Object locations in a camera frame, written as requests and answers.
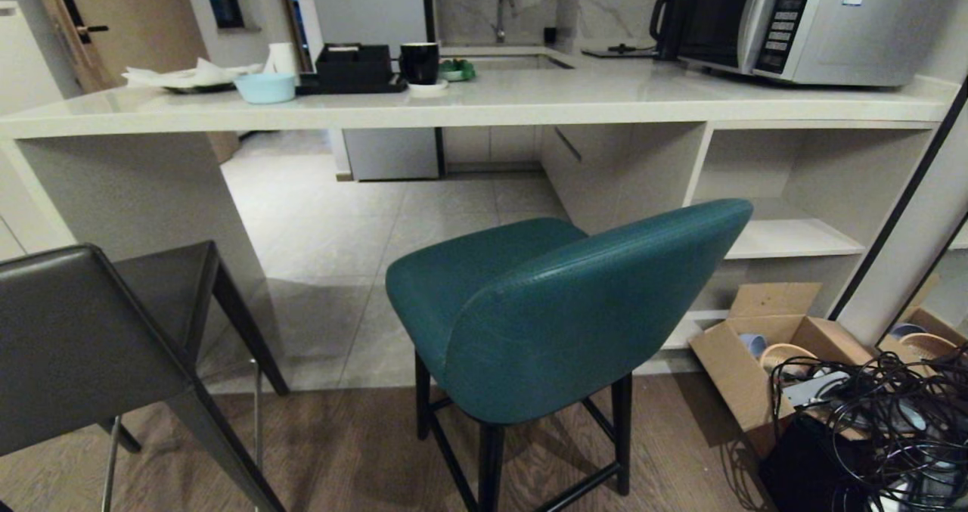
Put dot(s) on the black electric kettle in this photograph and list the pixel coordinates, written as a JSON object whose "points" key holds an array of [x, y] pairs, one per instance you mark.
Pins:
{"points": [[667, 24]]}

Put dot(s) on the black mug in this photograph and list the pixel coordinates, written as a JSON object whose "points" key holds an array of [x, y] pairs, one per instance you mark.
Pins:
{"points": [[419, 62]]}

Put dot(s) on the white open shelf unit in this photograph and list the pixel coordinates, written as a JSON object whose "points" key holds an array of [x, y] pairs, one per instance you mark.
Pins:
{"points": [[786, 217]]}

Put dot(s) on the silver microwave oven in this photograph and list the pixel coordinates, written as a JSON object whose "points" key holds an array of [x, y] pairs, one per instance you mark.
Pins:
{"points": [[824, 20]]}

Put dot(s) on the black organiser tray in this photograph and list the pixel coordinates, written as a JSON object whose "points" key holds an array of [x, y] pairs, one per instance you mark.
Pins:
{"points": [[354, 69]]}

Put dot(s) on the chrome kitchen faucet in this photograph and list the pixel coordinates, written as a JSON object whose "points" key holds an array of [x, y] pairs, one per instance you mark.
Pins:
{"points": [[503, 13]]}

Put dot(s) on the white coaster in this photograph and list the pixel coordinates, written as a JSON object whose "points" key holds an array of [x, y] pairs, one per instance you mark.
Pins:
{"points": [[428, 87]]}

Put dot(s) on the wooden door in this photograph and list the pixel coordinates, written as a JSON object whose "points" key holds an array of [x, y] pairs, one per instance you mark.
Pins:
{"points": [[113, 20]]}

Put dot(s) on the light blue bowl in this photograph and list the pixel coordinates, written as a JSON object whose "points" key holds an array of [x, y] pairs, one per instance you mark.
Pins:
{"points": [[265, 88]]}

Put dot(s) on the dark plate with napkins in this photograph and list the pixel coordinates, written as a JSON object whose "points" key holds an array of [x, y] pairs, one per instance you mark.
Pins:
{"points": [[189, 77]]}

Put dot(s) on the dark grey bar stool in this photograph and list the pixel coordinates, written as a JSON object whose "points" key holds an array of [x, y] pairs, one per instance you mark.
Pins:
{"points": [[83, 345]]}

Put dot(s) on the open cardboard box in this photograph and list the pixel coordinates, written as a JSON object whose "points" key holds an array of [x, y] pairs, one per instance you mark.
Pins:
{"points": [[756, 361]]}

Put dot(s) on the white paper roll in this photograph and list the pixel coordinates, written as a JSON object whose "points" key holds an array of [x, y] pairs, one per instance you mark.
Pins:
{"points": [[283, 58]]}

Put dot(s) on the white kitchen counter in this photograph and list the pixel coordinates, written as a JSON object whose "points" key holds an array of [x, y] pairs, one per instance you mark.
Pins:
{"points": [[469, 100]]}

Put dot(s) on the teal upholstered bar stool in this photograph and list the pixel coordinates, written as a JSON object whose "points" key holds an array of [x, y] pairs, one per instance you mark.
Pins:
{"points": [[575, 308]]}

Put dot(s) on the white refrigerator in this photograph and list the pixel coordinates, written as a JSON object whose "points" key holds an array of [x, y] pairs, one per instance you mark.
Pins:
{"points": [[370, 13]]}

